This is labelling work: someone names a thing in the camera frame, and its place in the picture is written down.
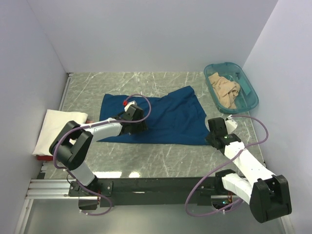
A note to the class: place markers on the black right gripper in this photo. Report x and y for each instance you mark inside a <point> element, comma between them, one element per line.
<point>208,139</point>

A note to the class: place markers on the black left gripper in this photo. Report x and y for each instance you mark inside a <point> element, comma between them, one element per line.
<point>142,126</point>

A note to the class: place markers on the blue t-shirt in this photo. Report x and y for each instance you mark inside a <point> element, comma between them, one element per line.
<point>177,118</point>

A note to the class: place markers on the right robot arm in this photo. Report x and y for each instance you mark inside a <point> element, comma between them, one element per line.
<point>267,194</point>

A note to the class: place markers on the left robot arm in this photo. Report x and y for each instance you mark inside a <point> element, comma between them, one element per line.
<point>71,145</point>

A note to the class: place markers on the beige garment in bin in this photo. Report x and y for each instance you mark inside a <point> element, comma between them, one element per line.
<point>226,91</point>

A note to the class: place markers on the teal plastic bin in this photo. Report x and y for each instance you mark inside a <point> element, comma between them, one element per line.
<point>247,98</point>

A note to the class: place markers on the black base beam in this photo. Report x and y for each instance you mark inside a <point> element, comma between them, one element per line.
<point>161,191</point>

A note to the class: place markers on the white folded t-shirt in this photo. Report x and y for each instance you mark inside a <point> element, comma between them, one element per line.
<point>53,123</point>

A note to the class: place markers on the red folded t-shirt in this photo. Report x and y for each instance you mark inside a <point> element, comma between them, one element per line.
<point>44,158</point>

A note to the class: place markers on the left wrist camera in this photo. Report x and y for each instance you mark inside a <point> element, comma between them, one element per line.
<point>127,104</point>

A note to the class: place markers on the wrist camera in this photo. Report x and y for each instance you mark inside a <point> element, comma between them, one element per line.
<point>231,124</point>
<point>127,104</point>

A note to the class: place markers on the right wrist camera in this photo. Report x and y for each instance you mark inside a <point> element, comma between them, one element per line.
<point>231,124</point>

